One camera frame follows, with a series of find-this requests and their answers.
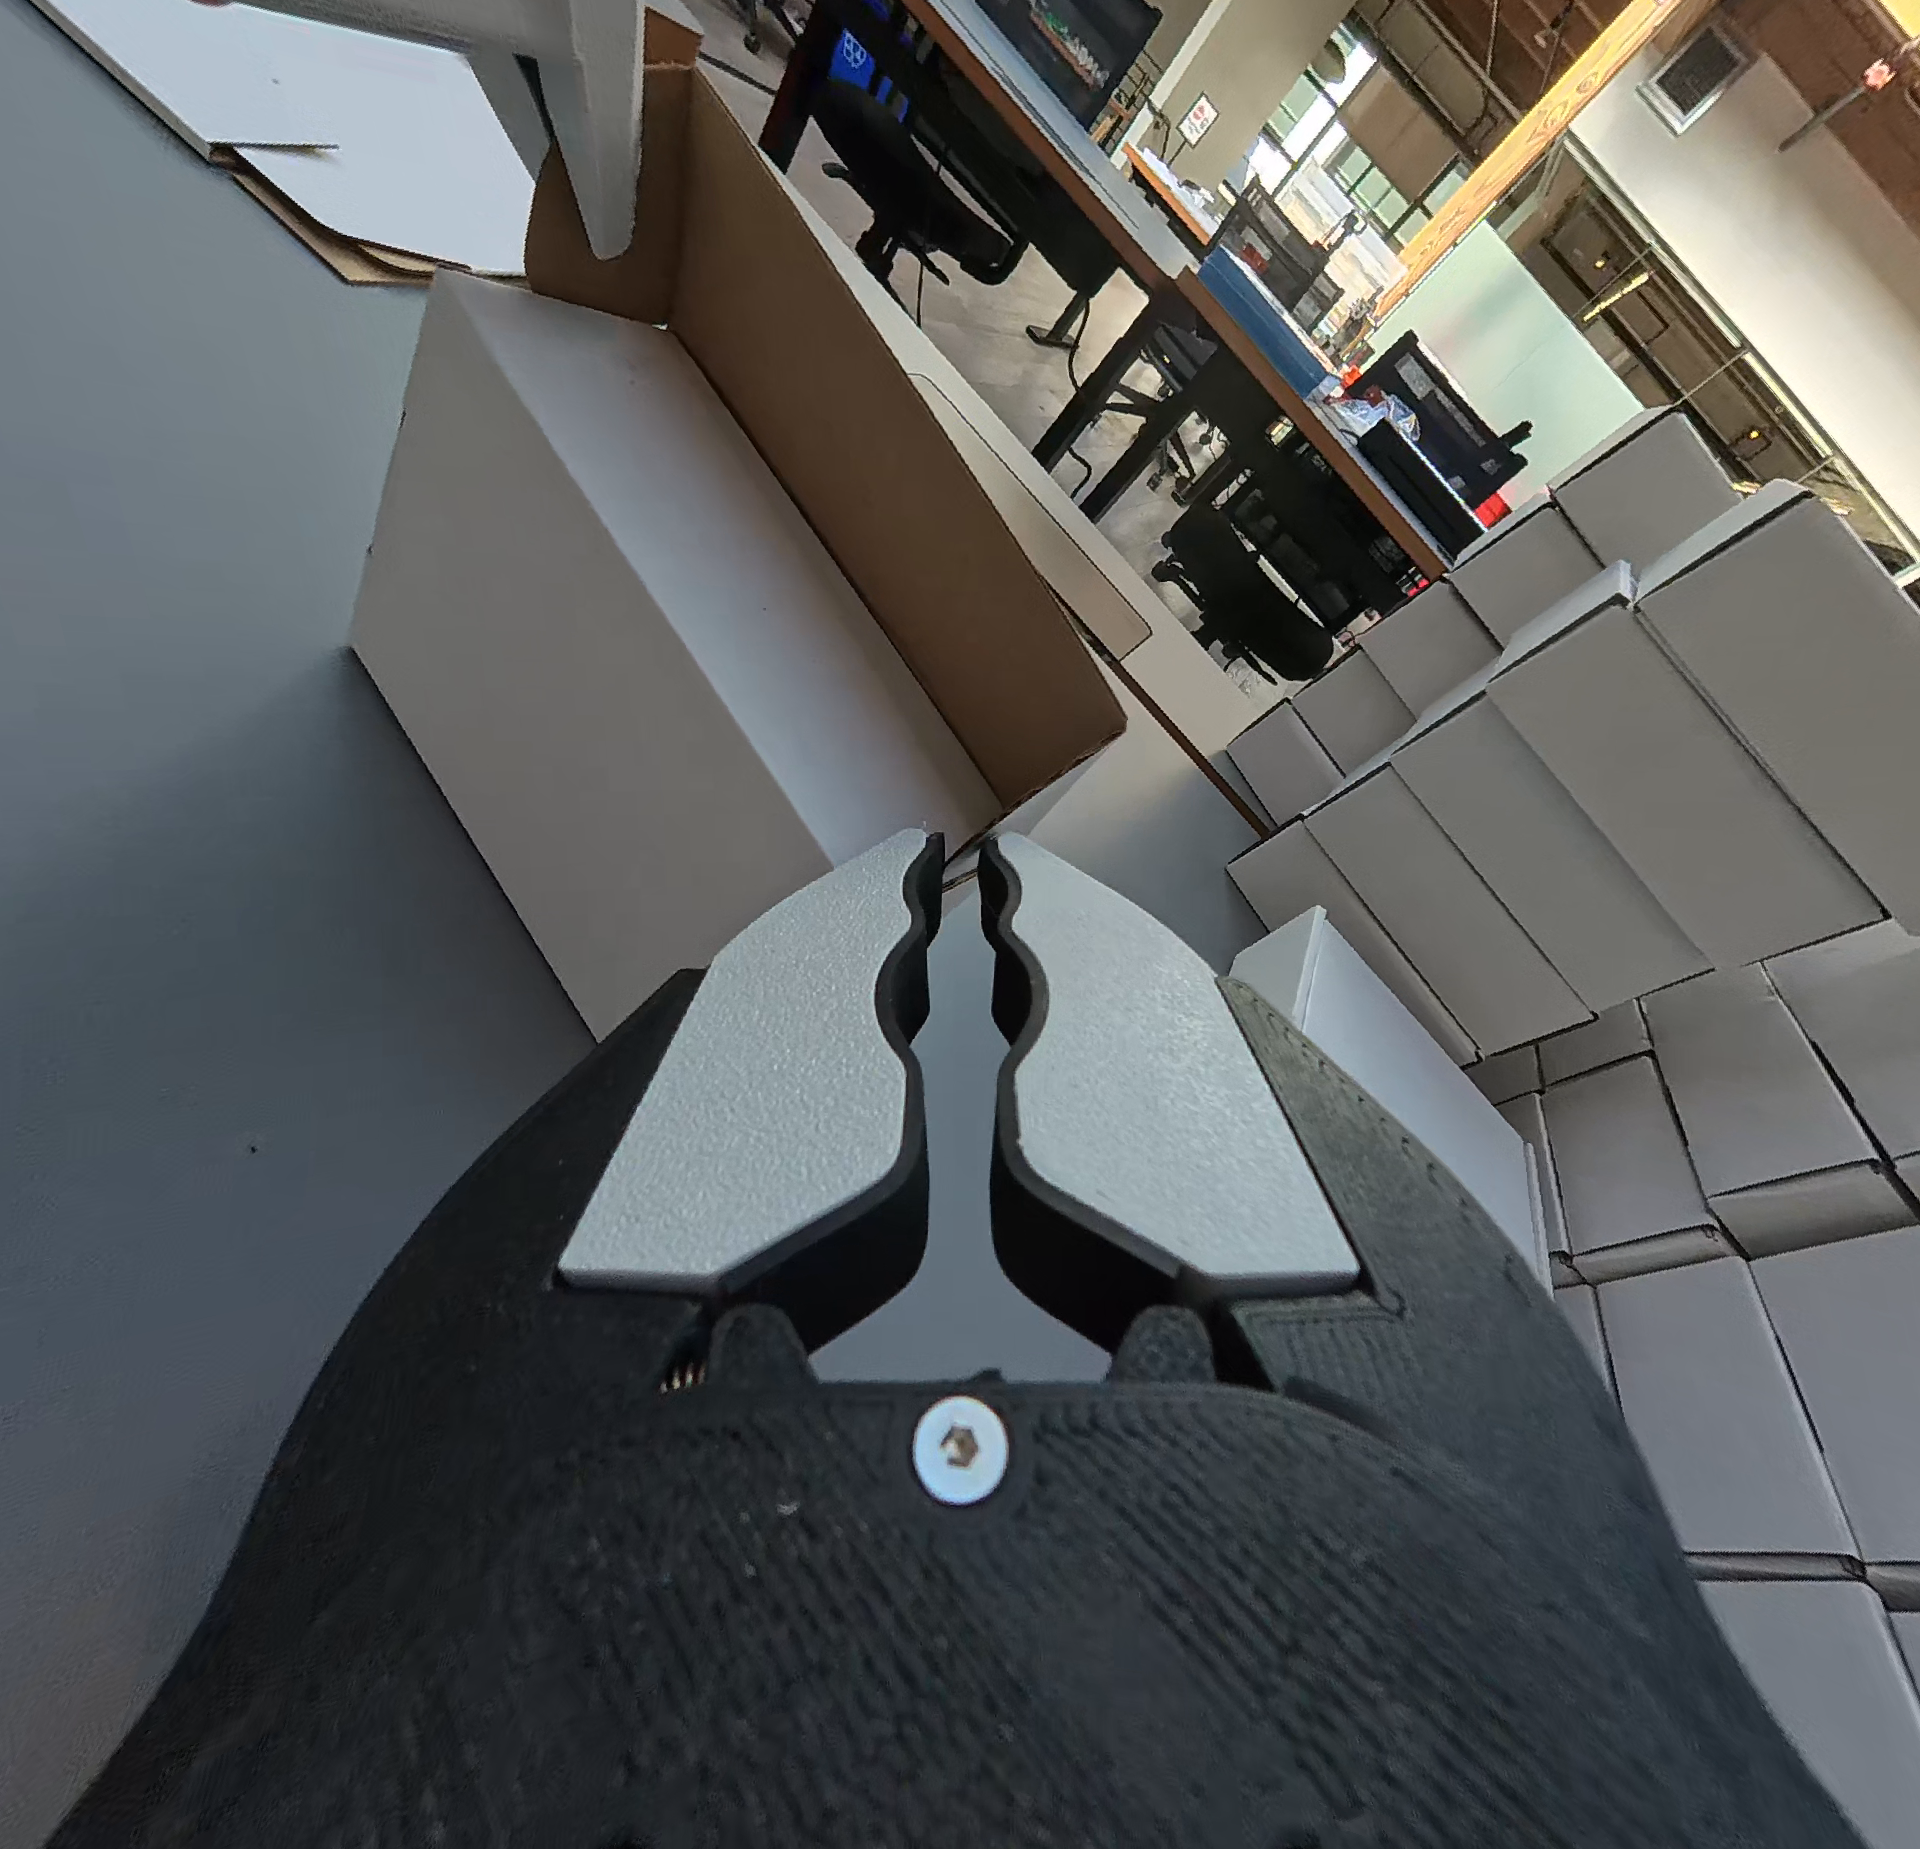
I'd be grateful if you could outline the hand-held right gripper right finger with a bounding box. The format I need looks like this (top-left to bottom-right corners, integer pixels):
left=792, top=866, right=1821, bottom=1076
left=976, top=832, right=1378, bottom=1296

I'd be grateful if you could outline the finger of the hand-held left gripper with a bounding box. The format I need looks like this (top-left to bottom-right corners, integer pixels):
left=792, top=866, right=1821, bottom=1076
left=194, top=0, right=653, bottom=262

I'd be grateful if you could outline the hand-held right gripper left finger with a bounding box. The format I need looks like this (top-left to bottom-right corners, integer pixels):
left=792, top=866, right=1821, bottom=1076
left=553, top=825, right=941, bottom=1296

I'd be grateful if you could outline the white cardboard box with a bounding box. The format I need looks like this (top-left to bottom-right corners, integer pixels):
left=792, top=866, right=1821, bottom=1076
left=353, top=8, right=1156, bottom=1042

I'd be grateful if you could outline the blue flat box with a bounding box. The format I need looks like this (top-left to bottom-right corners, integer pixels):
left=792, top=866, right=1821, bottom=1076
left=1197, top=242, right=1339, bottom=384

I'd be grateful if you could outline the flat white cardboard sheet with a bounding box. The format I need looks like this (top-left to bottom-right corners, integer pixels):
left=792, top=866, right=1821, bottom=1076
left=0, top=0, right=539, bottom=235

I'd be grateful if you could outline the black office chair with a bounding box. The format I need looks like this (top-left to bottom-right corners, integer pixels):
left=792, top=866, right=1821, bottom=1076
left=819, top=121, right=1028, bottom=287
left=1151, top=499, right=1339, bottom=686

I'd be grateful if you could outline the wooden edged office desk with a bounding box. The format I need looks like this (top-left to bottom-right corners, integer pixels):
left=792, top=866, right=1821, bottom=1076
left=760, top=0, right=1220, bottom=356
left=1034, top=265, right=1451, bottom=584

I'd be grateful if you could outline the black computer monitor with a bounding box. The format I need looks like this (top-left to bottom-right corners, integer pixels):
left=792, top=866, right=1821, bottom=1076
left=973, top=0, right=1166, bottom=127

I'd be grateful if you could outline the pile of white folded boxes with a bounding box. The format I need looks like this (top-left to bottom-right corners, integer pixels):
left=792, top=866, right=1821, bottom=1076
left=1225, top=405, right=1920, bottom=1849

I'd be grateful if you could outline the black equipment case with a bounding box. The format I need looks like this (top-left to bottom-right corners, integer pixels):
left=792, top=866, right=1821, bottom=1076
left=1353, top=329, right=1536, bottom=549

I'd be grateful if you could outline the yellow ceiling beam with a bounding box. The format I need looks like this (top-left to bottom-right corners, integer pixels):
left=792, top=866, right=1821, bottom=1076
left=1393, top=0, right=1920, bottom=277

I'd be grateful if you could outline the wall air vent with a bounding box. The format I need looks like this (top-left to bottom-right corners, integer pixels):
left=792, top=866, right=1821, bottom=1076
left=1638, top=21, right=1755, bottom=138

